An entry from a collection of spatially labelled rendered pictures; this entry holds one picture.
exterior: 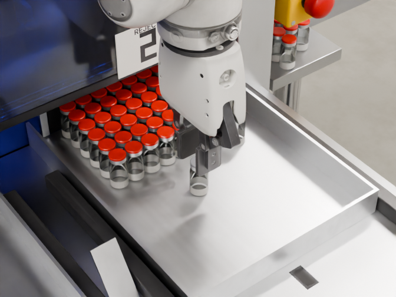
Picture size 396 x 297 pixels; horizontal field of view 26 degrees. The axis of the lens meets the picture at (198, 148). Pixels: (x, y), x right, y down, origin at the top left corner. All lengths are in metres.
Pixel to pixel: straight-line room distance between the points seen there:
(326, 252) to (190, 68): 0.26
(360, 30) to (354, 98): 0.38
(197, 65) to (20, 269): 0.29
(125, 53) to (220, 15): 0.20
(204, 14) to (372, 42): 2.09
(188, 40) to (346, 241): 0.30
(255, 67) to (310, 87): 1.51
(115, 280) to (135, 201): 0.14
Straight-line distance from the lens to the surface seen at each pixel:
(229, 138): 0.88
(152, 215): 0.97
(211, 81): 0.84
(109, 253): 0.88
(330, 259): 0.94
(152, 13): 0.74
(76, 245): 0.96
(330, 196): 1.01
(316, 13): 1.11
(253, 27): 1.09
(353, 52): 2.81
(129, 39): 0.97
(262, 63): 1.14
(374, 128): 2.52
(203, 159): 0.94
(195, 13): 0.80
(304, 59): 1.22
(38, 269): 0.94
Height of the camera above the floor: 1.58
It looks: 41 degrees down
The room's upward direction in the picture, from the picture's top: straight up
